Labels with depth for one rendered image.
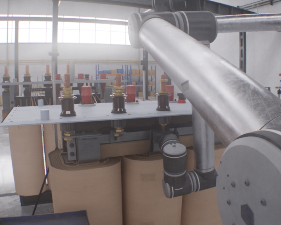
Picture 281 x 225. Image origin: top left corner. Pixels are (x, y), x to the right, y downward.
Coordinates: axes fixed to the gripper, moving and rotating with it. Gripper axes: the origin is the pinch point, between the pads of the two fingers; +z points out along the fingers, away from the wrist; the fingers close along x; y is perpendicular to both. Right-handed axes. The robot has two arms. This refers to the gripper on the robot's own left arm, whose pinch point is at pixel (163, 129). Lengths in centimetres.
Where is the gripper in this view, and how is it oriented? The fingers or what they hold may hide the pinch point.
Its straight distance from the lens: 144.5
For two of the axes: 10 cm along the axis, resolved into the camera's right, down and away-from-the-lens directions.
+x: -10.0, 0.1, -0.8
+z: -0.8, -3.3, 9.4
